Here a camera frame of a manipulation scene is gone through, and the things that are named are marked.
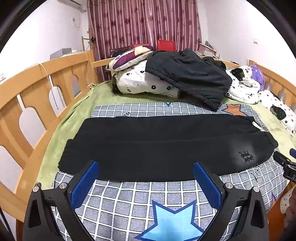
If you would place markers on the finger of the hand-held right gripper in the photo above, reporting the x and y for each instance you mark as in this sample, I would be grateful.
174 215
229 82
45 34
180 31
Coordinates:
280 157
293 153

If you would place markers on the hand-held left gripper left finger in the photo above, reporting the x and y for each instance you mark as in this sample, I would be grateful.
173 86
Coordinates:
84 183

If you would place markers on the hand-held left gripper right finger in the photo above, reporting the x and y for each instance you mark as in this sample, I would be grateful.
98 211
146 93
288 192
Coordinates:
207 185

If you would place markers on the black pants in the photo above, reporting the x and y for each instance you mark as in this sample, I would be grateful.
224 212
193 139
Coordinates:
161 148

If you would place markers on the floral cloth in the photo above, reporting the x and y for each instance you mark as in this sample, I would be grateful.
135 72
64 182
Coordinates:
288 199

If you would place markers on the grey checked star blanket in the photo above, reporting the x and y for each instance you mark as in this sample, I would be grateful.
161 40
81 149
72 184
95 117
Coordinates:
129 199

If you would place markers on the white floral pillow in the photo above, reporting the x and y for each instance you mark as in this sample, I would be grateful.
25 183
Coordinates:
275 102

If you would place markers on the green bed sheet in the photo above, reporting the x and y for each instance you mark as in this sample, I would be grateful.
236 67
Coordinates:
69 115

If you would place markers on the purple plush toy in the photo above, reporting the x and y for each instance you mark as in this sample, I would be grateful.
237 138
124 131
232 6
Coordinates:
257 74

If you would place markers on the black jacket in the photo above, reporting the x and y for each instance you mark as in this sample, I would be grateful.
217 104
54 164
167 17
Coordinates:
189 74

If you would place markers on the white floral quilt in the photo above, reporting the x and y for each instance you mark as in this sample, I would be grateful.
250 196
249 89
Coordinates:
143 78

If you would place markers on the grey box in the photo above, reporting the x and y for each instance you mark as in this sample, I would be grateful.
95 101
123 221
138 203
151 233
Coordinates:
62 53

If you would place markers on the cardboard box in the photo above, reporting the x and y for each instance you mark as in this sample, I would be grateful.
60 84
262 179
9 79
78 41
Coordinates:
208 47

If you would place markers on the purple patterned pillow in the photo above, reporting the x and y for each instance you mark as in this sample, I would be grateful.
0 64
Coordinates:
129 58

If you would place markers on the wooden coat stand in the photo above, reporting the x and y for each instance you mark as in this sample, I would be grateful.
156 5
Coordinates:
82 42

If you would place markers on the red chair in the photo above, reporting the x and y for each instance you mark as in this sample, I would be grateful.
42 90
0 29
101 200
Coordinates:
165 45

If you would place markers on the maroon floral curtain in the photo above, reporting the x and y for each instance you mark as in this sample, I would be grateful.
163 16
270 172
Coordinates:
138 23

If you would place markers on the white air conditioner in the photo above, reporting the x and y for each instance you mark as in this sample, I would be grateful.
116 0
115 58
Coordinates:
74 3

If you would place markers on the wooden bed frame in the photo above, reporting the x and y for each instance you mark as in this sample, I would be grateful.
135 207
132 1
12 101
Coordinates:
34 92

